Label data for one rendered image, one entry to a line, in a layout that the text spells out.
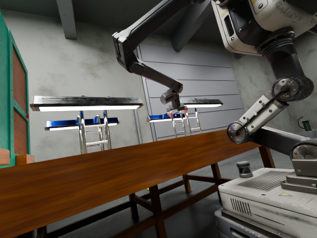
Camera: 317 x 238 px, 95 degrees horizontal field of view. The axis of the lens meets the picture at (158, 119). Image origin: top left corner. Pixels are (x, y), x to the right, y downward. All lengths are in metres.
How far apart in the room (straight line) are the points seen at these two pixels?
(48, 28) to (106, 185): 3.54
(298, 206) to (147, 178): 0.52
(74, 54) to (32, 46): 0.66
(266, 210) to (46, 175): 0.79
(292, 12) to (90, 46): 3.33
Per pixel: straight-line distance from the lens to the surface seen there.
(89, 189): 0.60
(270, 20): 0.78
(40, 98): 0.97
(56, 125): 1.48
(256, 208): 0.80
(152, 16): 0.63
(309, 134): 5.23
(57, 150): 2.94
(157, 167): 0.69
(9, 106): 1.40
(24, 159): 1.41
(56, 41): 3.69
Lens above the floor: 0.74
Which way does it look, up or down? 10 degrees up
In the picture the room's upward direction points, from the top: 11 degrees counter-clockwise
